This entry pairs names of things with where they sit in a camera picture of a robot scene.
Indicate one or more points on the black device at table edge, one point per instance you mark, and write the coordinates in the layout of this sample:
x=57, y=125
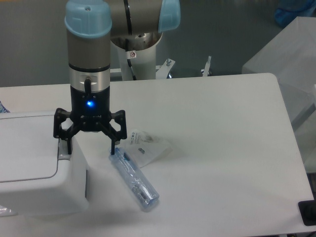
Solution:
x=308, y=212

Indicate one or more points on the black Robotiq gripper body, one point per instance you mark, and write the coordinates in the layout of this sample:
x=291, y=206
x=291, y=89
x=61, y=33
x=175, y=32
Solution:
x=90, y=112

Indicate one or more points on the clear plastic water bottle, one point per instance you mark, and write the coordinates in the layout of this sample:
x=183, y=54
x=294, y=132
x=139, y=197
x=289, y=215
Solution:
x=135, y=180

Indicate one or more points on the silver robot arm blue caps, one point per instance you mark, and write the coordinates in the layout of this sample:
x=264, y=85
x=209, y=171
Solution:
x=91, y=25

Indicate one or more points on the white trash can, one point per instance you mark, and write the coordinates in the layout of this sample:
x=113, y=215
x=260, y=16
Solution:
x=37, y=175

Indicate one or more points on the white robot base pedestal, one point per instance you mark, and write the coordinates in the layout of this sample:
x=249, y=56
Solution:
x=137, y=57

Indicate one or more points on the blue patterned item left edge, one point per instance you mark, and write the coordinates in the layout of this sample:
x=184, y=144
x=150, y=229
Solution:
x=3, y=109

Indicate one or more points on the clear plastic wrapper bottom left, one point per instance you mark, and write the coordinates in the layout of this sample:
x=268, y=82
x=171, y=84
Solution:
x=6, y=212

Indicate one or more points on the clear crumpled plastic bag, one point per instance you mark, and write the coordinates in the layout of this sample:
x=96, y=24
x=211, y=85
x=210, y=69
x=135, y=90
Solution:
x=144, y=148

